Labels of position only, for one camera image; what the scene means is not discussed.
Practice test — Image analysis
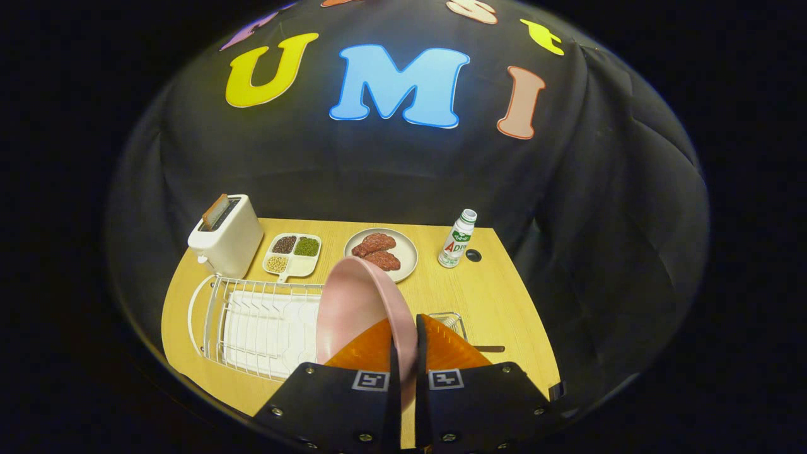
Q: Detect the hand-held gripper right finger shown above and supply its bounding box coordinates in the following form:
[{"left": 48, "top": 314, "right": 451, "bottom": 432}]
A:
[{"left": 415, "top": 313, "right": 566, "bottom": 452}]

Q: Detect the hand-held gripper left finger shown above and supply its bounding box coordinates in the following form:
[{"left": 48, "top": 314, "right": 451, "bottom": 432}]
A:
[{"left": 252, "top": 317, "right": 402, "bottom": 452}]

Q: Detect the pink plate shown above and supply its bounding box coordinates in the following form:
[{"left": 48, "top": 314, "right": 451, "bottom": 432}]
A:
[{"left": 315, "top": 256, "right": 418, "bottom": 410}]

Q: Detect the beige round plate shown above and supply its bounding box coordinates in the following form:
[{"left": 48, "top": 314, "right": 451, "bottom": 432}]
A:
[{"left": 344, "top": 228, "right": 419, "bottom": 283}]

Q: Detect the white drip tray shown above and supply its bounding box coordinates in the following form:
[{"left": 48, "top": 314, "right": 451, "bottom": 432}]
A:
[{"left": 224, "top": 290, "right": 323, "bottom": 380}]

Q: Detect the cream divided tray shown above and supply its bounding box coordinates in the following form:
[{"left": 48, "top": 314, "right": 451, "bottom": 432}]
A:
[{"left": 262, "top": 233, "right": 322, "bottom": 282}]

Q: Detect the red meat piece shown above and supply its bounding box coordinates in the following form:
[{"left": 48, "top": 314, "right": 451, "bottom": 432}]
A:
[
  {"left": 364, "top": 250, "right": 402, "bottom": 272},
  {"left": 352, "top": 233, "right": 397, "bottom": 258}
]

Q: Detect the white drink bottle green label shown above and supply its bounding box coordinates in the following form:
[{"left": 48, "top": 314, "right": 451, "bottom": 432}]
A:
[{"left": 438, "top": 209, "right": 478, "bottom": 269}]

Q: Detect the white toaster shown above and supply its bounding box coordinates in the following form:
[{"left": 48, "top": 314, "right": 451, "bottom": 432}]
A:
[{"left": 188, "top": 194, "right": 264, "bottom": 279}]

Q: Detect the brown toast slice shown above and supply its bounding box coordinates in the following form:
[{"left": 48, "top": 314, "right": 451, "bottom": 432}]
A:
[{"left": 202, "top": 194, "right": 231, "bottom": 229}]

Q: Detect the black backdrop cloth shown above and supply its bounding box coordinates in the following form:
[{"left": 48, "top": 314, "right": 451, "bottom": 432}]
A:
[{"left": 107, "top": 0, "right": 710, "bottom": 417}]

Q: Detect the small metal wire basket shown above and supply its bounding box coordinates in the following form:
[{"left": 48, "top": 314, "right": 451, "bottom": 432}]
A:
[{"left": 429, "top": 311, "right": 468, "bottom": 344}]

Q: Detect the white wire dish rack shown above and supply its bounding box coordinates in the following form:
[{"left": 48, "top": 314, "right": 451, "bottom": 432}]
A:
[{"left": 188, "top": 273, "right": 326, "bottom": 383}]

